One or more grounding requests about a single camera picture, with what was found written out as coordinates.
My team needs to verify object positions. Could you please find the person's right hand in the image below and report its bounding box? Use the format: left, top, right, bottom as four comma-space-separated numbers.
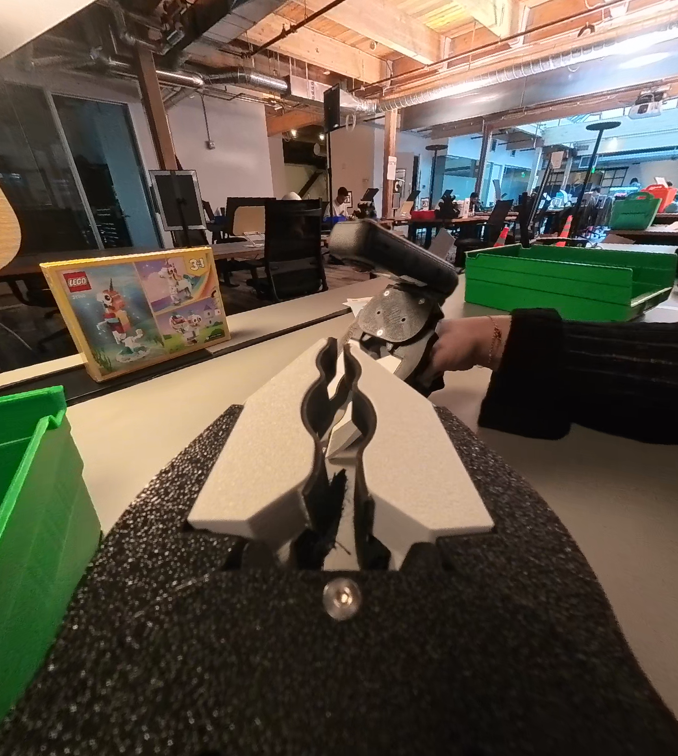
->
432, 315, 512, 373

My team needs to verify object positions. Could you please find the white studio light panel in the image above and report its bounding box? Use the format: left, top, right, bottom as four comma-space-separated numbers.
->
0, 0, 100, 69

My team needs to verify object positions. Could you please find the ceiling projector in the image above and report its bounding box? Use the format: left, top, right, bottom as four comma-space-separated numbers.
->
628, 91, 667, 119

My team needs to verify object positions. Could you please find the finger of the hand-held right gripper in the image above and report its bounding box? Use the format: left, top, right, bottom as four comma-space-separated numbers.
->
326, 324, 368, 406
324, 351, 402, 463

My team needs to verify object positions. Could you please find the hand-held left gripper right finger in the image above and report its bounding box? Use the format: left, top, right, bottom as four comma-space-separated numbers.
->
342, 345, 496, 571

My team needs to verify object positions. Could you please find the stack of green trays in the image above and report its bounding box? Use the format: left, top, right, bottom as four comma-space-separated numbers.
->
464, 243, 678, 323

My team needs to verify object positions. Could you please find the green plastic bin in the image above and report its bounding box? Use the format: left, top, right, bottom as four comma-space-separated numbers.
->
0, 385, 102, 756

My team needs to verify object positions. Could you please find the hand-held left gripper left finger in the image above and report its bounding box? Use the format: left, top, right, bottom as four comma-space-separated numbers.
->
187, 338, 340, 571

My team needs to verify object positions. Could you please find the silver ventilation duct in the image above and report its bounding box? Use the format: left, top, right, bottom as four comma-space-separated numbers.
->
156, 65, 290, 96

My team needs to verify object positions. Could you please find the yellow lego set box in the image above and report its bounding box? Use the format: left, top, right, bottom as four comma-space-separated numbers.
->
41, 247, 232, 383

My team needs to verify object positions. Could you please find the green plastic crate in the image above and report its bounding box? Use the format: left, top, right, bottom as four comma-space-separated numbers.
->
609, 192, 663, 231

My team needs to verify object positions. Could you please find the dark screen on stand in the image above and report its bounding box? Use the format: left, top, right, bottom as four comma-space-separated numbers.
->
149, 169, 207, 232

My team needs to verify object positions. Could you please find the black office chair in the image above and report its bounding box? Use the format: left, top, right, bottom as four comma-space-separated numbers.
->
262, 199, 329, 302

